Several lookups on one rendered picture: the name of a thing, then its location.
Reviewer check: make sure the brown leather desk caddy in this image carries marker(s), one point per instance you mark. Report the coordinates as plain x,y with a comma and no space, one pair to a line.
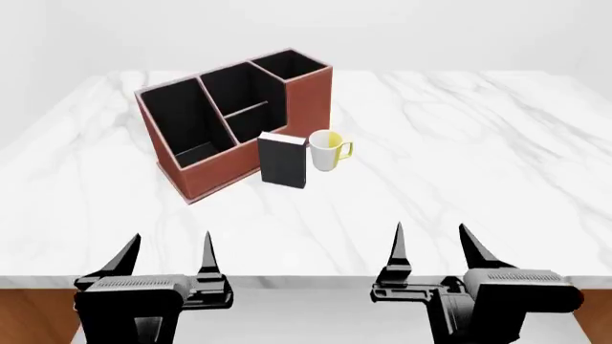
306,100

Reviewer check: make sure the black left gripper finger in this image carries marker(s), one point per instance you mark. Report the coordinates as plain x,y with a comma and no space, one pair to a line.
125,256
208,256

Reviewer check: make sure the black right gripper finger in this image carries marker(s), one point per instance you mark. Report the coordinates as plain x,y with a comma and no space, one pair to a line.
398,254
478,251

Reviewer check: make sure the black hardcover book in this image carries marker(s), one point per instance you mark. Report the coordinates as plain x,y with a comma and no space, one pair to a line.
283,163

